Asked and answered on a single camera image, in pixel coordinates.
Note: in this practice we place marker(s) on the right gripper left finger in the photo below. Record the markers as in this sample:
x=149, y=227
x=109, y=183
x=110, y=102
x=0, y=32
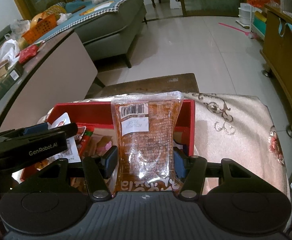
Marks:
x=96, y=170

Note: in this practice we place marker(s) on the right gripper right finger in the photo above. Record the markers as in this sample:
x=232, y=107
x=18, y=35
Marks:
x=191, y=171

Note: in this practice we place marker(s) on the orange Korean snack bag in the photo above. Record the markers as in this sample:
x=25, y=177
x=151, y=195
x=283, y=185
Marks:
x=144, y=125

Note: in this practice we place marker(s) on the red jujube snack packet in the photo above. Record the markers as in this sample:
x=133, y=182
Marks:
x=83, y=138

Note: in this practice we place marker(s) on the red cardboard box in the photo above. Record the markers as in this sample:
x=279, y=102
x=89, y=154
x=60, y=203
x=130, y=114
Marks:
x=99, y=115

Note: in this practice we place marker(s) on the dark green long box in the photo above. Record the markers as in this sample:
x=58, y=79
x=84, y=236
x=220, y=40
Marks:
x=13, y=75

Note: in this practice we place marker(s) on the dark wooden stool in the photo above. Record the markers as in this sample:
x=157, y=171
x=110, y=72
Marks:
x=182, y=82

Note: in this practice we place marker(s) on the red packet on counter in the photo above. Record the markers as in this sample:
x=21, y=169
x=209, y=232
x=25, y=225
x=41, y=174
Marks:
x=28, y=53

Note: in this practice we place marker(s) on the white plastic bag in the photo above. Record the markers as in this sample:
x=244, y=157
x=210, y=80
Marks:
x=9, y=51

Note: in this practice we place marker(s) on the orange plastic basket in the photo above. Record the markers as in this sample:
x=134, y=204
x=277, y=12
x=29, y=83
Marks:
x=41, y=28

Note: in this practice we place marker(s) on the grey sofa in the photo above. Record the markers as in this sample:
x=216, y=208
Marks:
x=106, y=29

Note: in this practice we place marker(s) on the pink fly swatter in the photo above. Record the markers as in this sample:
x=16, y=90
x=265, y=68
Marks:
x=236, y=28

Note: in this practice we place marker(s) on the wooden cabinet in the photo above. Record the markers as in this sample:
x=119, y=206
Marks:
x=277, y=51

